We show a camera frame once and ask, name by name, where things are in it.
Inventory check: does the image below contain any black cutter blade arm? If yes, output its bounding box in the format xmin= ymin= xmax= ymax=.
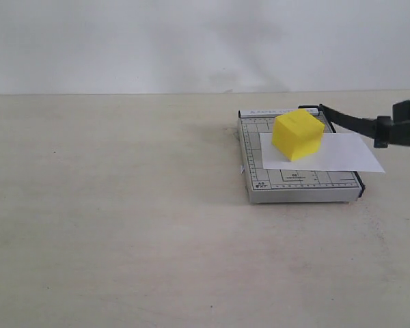
xmin=318 ymin=104 xmax=394 ymax=148

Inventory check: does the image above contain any white paper sheet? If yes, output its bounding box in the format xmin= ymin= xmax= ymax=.
xmin=260 ymin=133 xmax=385 ymax=173

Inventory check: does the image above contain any yellow cube block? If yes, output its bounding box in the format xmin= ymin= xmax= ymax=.
xmin=271 ymin=109 xmax=325 ymax=161

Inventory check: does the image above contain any grey paper cutter base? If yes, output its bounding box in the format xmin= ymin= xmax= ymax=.
xmin=238 ymin=109 xmax=366 ymax=204

